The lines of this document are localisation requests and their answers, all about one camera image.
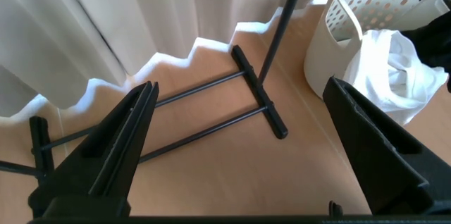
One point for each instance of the white laundry basket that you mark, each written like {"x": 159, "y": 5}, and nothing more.
{"x": 319, "y": 65}

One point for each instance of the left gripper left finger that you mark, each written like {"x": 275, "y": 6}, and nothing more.
{"x": 105, "y": 160}

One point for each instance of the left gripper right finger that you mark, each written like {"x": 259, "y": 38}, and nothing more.
{"x": 394, "y": 167}

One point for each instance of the white garment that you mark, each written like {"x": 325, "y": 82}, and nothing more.
{"x": 387, "y": 76}

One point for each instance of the black garment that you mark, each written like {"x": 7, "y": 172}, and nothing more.
{"x": 433, "y": 41}

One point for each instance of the black clothes rack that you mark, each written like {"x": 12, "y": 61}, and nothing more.
{"x": 257, "y": 86}

